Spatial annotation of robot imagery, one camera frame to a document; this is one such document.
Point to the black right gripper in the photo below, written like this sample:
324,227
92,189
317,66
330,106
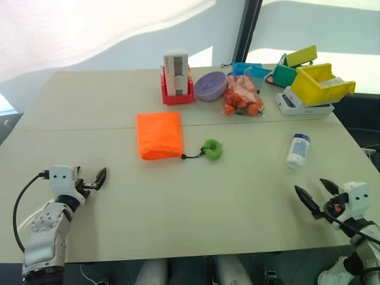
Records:
335,207

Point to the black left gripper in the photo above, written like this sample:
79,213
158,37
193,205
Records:
89,186

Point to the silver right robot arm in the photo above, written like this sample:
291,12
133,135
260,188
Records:
366,240

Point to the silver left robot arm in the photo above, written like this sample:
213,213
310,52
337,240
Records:
44,234

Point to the clear bag of orange toys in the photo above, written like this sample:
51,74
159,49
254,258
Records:
242,95

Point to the white bottle blue label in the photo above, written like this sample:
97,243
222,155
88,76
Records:
298,151

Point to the white rounded shape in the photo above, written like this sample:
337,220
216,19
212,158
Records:
334,274

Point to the white flat box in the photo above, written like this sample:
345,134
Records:
297,107

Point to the large yellow plastic bin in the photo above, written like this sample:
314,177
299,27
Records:
314,86

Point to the red block holder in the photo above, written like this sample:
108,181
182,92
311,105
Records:
178,99

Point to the grey rounded robot leg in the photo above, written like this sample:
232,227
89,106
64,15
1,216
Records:
231,273
153,273

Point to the green plastic bin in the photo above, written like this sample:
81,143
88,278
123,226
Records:
283,75

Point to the white grey block tower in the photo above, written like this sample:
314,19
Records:
175,71

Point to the blue plastic bin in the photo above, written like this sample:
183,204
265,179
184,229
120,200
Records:
256,70

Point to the lime yellow plastic bin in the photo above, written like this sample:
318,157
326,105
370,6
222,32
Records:
301,56

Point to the purple bowl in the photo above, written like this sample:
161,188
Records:
210,86

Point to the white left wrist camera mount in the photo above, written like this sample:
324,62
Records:
60,178

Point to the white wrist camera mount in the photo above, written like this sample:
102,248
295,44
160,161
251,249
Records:
60,178
357,196

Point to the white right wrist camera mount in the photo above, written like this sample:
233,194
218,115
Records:
357,196

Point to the dark window frame post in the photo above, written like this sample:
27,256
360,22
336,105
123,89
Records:
248,29

